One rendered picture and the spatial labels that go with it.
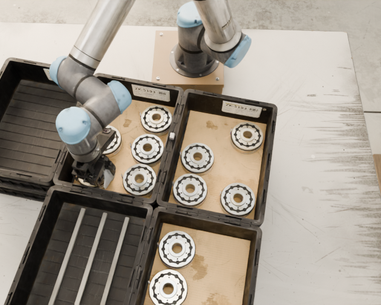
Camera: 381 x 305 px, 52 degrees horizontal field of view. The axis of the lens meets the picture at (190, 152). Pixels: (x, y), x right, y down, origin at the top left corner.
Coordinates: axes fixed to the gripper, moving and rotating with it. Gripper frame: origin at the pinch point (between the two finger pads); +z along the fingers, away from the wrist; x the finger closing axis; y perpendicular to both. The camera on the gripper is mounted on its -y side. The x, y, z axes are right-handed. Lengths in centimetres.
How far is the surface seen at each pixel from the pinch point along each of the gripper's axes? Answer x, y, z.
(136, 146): 6.7, -11.4, -1.1
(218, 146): 30.7, -20.9, 2.2
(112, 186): 3.4, 2.2, 2.1
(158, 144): 12.7, -14.3, -1.1
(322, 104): 63, -57, 15
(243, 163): 40.0, -17.7, 2.2
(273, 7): 33, -179, 85
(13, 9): -134, -122, 85
